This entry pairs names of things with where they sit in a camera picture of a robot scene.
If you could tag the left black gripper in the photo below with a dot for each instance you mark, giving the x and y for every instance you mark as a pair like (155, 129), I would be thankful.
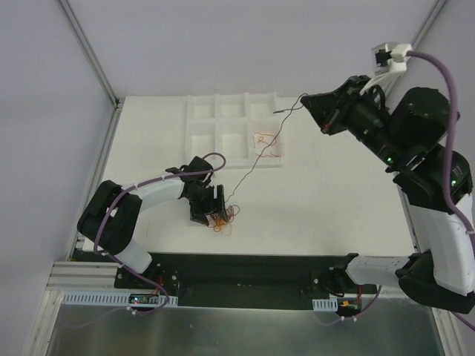
(209, 204)

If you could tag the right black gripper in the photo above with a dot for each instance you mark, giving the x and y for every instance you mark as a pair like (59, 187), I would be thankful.
(342, 107)

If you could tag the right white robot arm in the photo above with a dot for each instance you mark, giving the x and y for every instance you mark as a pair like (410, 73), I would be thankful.
(408, 141)

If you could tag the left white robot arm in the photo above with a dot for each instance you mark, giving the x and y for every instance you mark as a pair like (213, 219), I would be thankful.
(109, 219)

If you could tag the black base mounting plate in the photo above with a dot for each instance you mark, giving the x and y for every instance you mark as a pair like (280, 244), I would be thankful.
(243, 281)

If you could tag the white foam compartment tray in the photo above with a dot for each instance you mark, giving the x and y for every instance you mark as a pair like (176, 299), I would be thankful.
(242, 127)

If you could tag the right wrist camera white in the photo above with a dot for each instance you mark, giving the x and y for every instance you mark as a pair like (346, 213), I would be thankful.
(390, 62)

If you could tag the left white slotted cable duct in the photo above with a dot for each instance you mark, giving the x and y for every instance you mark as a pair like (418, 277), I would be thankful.
(118, 299)

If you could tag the white slotted cable duct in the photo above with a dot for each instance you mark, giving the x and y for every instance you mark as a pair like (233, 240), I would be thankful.
(325, 305)
(118, 299)

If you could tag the right white slotted cable duct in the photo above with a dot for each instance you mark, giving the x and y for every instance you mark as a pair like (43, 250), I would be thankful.
(325, 305)

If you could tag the right aluminium frame post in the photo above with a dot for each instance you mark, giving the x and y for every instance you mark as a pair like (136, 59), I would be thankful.
(436, 10)

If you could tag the aluminium frame post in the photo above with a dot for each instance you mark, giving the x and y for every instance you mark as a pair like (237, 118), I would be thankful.
(87, 50)
(436, 10)

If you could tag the aluminium front rail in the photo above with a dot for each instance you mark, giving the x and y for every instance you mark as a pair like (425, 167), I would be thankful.
(82, 276)

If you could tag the left aluminium frame post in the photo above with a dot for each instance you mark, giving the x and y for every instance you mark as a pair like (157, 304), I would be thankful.
(87, 50)

